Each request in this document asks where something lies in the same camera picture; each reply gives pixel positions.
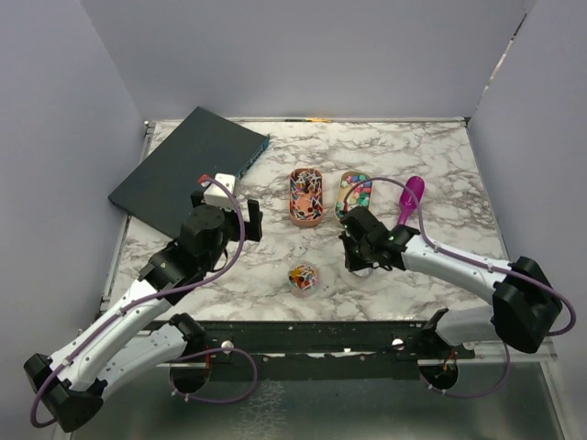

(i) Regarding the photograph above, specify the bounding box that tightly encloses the beige tray of star candies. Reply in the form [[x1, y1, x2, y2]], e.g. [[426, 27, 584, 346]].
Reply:
[[334, 170, 372, 219]]

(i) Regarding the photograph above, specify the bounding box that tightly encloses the purple plastic scoop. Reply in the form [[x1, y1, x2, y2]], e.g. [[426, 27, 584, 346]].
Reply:
[[397, 176, 426, 225]]

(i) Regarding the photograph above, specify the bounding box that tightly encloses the pink tray of lollipops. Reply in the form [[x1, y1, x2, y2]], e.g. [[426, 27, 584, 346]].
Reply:
[[288, 168, 324, 228]]

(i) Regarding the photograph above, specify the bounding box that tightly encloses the clear plastic jar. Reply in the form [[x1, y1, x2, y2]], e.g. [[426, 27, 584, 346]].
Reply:
[[288, 261, 320, 298]]

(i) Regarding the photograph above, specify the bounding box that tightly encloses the silver round jar lid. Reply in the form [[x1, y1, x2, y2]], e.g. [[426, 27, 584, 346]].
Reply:
[[354, 268, 373, 278]]

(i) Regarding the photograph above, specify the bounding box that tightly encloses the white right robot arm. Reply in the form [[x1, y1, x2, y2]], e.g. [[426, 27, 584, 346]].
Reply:
[[340, 206, 562, 358]]

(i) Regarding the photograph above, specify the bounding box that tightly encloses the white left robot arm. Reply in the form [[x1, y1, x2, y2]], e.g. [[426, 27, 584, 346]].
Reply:
[[24, 185, 263, 433]]

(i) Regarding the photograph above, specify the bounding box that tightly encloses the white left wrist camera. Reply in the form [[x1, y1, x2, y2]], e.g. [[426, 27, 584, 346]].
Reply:
[[204, 173, 238, 211]]

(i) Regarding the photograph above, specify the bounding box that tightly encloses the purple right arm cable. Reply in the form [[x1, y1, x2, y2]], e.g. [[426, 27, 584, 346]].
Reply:
[[338, 177, 577, 398]]

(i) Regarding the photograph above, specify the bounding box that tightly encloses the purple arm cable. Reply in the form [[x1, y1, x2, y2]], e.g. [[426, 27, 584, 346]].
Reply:
[[338, 177, 577, 398], [29, 176, 258, 428]]

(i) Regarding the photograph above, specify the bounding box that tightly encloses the dark teal network switch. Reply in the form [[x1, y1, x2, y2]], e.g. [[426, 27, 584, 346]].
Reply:
[[108, 107, 269, 238]]

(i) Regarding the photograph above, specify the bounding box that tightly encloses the black mounting rail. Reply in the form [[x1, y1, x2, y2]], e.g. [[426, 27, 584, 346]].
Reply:
[[169, 313, 474, 381]]

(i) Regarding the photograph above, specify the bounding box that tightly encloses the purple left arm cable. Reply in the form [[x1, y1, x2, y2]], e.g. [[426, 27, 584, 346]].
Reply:
[[29, 176, 258, 428]]

